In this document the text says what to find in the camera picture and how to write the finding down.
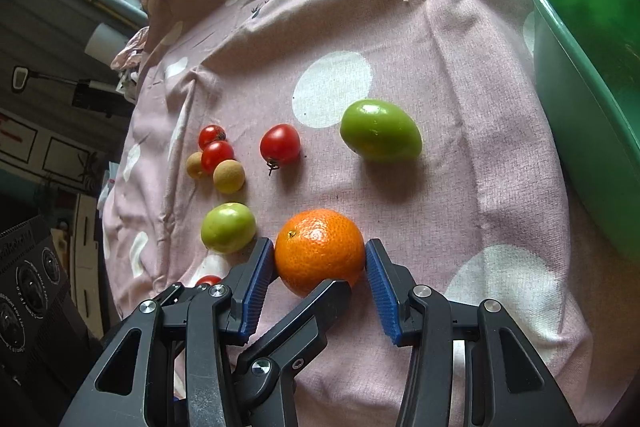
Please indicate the small round green fruit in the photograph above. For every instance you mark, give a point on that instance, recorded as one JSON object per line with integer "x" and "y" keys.
{"x": 227, "y": 227}

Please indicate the white cabinet panel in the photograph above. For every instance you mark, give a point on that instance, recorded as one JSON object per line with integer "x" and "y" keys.
{"x": 30, "y": 142}

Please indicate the pink polka dot blanket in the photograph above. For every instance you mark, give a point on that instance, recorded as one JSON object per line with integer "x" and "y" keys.
{"x": 400, "y": 32}

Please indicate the crumpled floral cloth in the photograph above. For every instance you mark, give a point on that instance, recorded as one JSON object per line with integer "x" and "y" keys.
{"x": 127, "y": 54}

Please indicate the large green fruit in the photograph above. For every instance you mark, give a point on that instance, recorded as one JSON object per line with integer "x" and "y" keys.
{"x": 380, "y": 132}

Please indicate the orange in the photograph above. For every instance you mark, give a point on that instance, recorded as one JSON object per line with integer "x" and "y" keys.
{"x": 320, "y": 249}

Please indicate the small red cherry tomato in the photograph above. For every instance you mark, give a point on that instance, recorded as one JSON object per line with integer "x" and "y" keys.
{"x": 217, "y": 154}
{"x": 208, "y": 280}
{"x": 210, "y": 136}

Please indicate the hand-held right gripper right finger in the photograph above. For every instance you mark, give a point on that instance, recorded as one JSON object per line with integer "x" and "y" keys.
{"x": 380, "y": 287}

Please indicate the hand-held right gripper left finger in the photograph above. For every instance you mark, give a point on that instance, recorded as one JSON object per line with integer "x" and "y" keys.
{"x": 260, "y": 277}

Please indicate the green plastic basin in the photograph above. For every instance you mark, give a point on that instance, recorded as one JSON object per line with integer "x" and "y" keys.
{"x": 590, "y": 82}

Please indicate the large red cherry tomato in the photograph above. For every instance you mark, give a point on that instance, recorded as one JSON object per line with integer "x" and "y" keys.
{"x": 280, "y": 144}

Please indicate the white cylinder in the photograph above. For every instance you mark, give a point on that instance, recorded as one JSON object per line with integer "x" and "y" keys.
{"x": 104, "y": 43}

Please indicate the small tan longan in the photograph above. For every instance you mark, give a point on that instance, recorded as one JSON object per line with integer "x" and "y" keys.
{"x": 194, "y": 166}

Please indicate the wooden board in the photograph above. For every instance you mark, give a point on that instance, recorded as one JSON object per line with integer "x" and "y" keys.
{"x": 87, "y": 247}

